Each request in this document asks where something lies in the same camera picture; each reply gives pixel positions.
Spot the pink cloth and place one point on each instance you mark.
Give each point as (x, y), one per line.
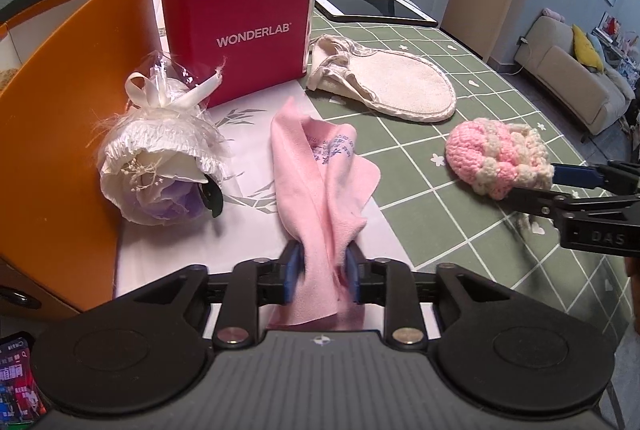
(320, 170)

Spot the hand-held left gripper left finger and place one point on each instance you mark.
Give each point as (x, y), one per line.
(292, 272)

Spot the green grid tablecloth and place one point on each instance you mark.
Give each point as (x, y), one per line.
(425, 190)

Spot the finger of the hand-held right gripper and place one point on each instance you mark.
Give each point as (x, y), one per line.
(535, 201)
(575, 175)

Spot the beige sofa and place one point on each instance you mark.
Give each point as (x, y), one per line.
(565, 75)

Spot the yellow cushion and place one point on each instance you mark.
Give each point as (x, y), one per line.
(585, 48)

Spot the white tablet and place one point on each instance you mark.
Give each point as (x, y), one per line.
(375, 5)

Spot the red square box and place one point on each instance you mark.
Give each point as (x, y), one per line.
(240, 10)

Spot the white flower bouquet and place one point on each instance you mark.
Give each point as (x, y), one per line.
(150, 145)

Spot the beige loofah bath mitt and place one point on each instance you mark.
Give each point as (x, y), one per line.
(400, 80)

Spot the smartphone with lit screen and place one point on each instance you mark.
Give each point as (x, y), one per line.
(20, 380)

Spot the pink and white crocheted piece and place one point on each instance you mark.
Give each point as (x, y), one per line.
(490, 155)

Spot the orange cardboard box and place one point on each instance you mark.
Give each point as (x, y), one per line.
(50, 110)

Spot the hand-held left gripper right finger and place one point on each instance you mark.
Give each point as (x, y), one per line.
(352, 275)

